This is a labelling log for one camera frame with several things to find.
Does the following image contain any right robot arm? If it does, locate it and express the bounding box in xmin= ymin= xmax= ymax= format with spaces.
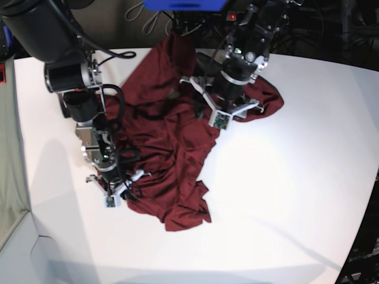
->
xmin=1 ymin=1 xmax=144 ymax=208

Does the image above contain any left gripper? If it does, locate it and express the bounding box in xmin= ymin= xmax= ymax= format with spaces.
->
xmin=180 ymin=71 xmax=264 ymax=121

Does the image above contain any black power strip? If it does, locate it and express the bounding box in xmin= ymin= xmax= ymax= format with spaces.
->
xmin=226 ymin=11 xmax=246 ymax=23

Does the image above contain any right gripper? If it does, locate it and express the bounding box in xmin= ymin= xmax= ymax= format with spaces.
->
xmin=85 ymin=169 xmax=152 ymax=201

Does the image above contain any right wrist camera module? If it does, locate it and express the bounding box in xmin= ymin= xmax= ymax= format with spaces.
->
xmin=103 ymin=195 xmax=121 ymax=208

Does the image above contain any dark red t-shirt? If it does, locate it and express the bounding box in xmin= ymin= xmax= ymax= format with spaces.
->
xmin=96 ymin=33 xmax=285 ymax=232

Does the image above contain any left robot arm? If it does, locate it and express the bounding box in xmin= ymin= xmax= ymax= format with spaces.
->
xmin=180 ymin=1 xmax=290 ymax=130

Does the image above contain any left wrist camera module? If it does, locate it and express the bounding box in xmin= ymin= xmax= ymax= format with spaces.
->
xmin=208 ymin=110 xmax=230 ymax=130

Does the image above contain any red black device left edge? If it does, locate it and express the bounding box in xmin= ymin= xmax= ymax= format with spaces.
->
xmin=0 ymin=63 xmax=7 ymax=85

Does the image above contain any blue box at top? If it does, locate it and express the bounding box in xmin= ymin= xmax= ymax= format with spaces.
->
xmin=143 ymin=0 xmax=227 ymax=11

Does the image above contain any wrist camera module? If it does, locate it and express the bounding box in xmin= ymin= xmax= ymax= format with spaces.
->
xmin=208 ymin=110 xmax=230 ymax=130
xmin=103 ymin=195 xmax=121 ymax=208

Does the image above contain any blue bottle left edge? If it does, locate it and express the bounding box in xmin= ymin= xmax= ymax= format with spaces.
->
xmin=3 ymin=25 xmax=14 ymax=49

